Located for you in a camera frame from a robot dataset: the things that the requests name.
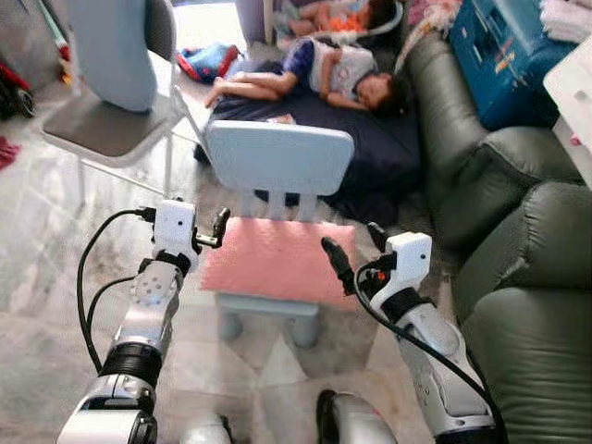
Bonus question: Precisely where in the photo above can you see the dark blue floor mattress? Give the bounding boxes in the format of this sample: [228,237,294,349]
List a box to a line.
[194,60,426,225]

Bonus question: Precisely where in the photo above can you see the light blue child chair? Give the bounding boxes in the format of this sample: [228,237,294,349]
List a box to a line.
[203,120,358,349]

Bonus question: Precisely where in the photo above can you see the silver right robot leg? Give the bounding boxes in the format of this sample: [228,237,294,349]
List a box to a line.
[314,390,400,444]

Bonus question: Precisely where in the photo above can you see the silver robot leg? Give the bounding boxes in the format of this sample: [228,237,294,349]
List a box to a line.
[314,390,400,444]
[180,416,233,444]

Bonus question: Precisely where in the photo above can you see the white folding chair grey seat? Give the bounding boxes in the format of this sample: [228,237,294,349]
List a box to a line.
[37,0,210,201]

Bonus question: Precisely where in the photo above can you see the blue and red bag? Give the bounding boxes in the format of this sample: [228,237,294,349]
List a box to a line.
[176,42,243,85]

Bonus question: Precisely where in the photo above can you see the sleeping child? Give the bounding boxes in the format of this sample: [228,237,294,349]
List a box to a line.
[205,37,408,117]

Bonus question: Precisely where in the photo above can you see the silver left robot leg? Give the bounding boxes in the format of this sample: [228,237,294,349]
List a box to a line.
[180,416,233,444]

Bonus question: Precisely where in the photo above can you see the pale blue cushion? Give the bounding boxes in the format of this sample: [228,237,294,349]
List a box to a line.
[65,0,160,114]

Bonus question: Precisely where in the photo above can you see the blue box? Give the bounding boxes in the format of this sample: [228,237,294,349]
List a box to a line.
[449,0,579,131]

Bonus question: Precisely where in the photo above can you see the pink and white cloth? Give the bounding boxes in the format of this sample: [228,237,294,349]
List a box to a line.
[398,0,463,71]

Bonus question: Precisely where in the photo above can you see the baby in orange clothes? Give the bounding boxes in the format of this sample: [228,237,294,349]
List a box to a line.
[289,0,390,37]

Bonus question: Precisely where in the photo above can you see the red and black appliance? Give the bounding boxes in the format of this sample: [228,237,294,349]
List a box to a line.
[0,61,36,119]

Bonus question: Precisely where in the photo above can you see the folded white towels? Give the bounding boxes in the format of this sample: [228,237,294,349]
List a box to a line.
[539,0,592,43]

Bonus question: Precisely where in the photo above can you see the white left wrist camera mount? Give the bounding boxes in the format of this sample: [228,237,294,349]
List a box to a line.
[153,198,198,258]

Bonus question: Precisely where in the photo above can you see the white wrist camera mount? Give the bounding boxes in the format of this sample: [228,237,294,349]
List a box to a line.
[153,198,198,258]
[383,231,434,290]

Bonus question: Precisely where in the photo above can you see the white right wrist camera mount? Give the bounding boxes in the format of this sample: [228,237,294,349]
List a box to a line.
[383,231,434,290]

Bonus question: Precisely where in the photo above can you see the short black left arm cable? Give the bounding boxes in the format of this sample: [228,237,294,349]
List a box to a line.
[86,274,142,371]

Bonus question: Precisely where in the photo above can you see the long black left arm cable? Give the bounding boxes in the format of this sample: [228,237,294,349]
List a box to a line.
[76,208,156,373]

